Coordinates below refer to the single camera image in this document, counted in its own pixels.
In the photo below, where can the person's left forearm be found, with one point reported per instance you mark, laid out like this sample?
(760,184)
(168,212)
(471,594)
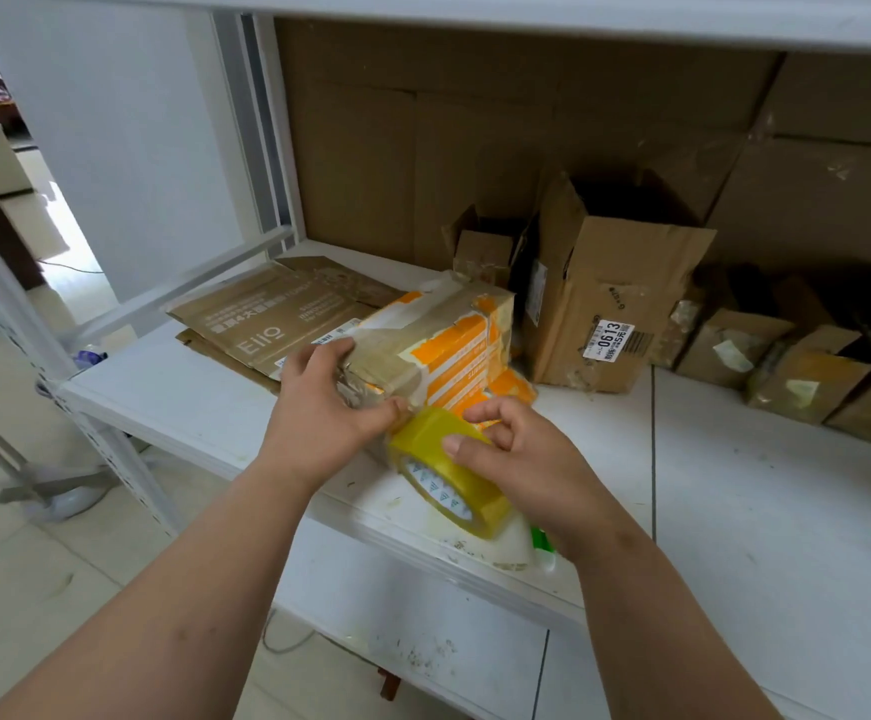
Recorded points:
(180,607)

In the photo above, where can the small clear plastic bottle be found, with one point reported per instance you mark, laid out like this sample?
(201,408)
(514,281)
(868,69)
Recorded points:
(91,356)

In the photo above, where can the person's right forearm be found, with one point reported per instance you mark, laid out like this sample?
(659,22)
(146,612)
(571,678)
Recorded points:
(653,637)

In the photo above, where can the person's right thumb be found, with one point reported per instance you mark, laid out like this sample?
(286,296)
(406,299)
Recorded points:
(469,449)

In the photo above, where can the tall open labelled cardboard box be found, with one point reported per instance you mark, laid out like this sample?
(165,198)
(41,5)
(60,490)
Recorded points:
(600,292)

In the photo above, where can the small open brown cardboard box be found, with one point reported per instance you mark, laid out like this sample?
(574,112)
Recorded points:
(484,251)

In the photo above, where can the person's left hand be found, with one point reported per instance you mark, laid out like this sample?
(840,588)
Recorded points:
(304,419)

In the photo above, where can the yellow packing tape roll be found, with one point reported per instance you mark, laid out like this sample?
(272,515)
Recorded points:
(435,472)

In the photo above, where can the orange and white taped carton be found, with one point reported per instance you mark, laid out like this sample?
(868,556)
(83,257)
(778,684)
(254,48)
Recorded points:
(450,337)

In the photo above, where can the person's right hand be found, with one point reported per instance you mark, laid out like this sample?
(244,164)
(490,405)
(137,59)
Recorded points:
(548,479)

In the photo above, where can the white metal shelf rack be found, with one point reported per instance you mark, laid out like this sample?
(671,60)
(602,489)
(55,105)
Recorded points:
(743,502)

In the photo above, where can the printed flattened cardboard box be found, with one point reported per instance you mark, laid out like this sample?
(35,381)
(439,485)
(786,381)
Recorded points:
(270,314)

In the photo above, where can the green labelled bottle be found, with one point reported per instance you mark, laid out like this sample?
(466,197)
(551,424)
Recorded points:
(542,543)

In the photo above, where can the person's left thumb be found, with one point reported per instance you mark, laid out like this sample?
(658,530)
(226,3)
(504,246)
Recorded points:
(379,416)

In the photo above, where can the large taped brown cardboard box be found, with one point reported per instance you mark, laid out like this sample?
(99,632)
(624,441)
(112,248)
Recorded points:
(825,194)

